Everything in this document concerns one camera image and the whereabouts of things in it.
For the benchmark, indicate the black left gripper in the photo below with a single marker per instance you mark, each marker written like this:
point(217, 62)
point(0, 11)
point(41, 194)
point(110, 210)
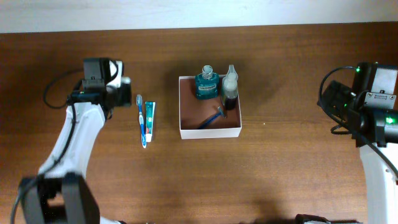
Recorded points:
point(125, 90)

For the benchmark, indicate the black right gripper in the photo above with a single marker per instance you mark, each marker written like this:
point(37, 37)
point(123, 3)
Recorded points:
point(336, 93)

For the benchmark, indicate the blue toothbrush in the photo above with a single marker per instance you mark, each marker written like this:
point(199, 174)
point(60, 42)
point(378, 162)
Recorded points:
point(141, 120)

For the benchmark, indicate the teal toothpaste tube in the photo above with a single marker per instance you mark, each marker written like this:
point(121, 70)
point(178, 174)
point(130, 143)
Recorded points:
point(150, 112)

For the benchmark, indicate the teal mouthwash bottle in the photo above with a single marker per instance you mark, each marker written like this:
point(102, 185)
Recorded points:
point(206, 84)

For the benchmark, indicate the blue disposable razor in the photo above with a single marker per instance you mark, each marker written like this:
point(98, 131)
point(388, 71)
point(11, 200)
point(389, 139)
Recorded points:
point(211, 119)

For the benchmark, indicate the clear soap pump bottle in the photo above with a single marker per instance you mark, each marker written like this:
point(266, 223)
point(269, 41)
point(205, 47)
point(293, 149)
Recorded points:
point(229, 89)

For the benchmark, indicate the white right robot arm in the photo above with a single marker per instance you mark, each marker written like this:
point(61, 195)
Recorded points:
point(367, 111)

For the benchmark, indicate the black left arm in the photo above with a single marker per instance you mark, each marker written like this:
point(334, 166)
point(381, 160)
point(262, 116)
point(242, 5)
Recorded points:
point(59, 192)

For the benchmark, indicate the white square cardboard box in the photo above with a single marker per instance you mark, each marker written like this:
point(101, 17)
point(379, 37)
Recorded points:
point(194, 112)

